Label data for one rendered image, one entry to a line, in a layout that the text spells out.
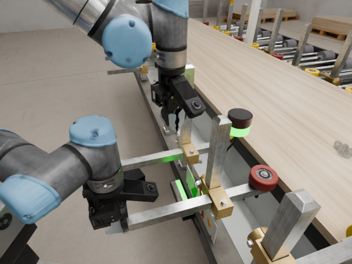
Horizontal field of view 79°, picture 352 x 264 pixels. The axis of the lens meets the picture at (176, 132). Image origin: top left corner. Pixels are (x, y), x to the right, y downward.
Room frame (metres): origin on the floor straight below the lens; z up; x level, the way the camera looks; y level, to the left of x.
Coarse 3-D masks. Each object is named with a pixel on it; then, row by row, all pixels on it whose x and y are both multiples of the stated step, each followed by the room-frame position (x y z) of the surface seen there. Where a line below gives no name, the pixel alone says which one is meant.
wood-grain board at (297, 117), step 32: (192, 32) 2.31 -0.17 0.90; (192, 64) 1.39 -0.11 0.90; (224, 64) 1.39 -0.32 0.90; (256, 64) 1.39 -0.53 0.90; (288, 64) 1.39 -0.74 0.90; (224, 96) 0.94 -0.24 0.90; (256, 96) 0.94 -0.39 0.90; (288, 96) 0.94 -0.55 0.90; (320, 96) 0.94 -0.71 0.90; (256, 128) 0.67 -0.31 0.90; (288, 128) 0.67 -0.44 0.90; (320, 128) 0.67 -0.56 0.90; (288, 160) 0.50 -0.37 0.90; (320, 160) 0.50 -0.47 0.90; (288, 192) 0.38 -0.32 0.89; (320, 192) 0.37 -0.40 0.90; (320, 224) 0.28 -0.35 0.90
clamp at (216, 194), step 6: (204, 174) 0.46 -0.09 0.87; (204, 180) 0.44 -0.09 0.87; (204, 186) 0.42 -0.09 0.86; (222, 186) 0.42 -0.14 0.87; (204, 192) 0.42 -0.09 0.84; (210, 192) 0.39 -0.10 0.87; (216, 192) 0.39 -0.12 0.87; (222, 192) 0.39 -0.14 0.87; (210, 198) 0.38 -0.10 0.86; (216, 198) 0.37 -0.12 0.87; (222, 198) 0.37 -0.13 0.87; (228, 198) 0.37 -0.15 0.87; (216, 204) 0.35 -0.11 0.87; (228, 204) 0.35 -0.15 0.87; (216, 210) 0.34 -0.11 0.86; (222, 210) 0.34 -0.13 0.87; (228, 210) 0.35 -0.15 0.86; (216, 216) 0.34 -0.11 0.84; (222, 216) 0.34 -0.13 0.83
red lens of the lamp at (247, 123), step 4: (228, 112) 0.45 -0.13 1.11; (228, 116) 0.44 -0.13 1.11; (252, 116) 0.43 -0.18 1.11; (232, 120) 0.42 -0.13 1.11; (236, 120) 0.42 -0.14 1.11; (240, 120) 0.41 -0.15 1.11; (244, 120) 0.41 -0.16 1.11; (248, 120) 0.42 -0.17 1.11; (232, 124) 0.42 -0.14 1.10; (236, 124) 0.42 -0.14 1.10; (240, 124) 0.41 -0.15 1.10; (244, 124) 0.41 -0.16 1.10; (248, 124) 0.42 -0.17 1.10; (240, 128) 0.41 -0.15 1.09; (244, 128) 0.41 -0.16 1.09
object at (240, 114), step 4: (236, 108) 0.47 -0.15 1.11; (240, 108) 0.47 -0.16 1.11; (232, 112) 0.45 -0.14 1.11; (236, 112) 0.45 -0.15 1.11; (240, 112) 0.45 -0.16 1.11; (244, 112) 0.45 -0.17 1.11; (248, 112) 0.45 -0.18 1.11; (232, 116) 0.43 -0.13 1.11; (236, 116) 0.43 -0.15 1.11; (240, 116) 0.43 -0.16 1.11; (244, 116) 0.43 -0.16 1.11; (248, 116) 0.43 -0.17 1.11; (236, 128) 0.42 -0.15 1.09; (232, 136) 0.42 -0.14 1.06; (228, 144) 0.42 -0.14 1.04; (232, 144) 0.44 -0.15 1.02; (228, 148) 0.44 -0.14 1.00
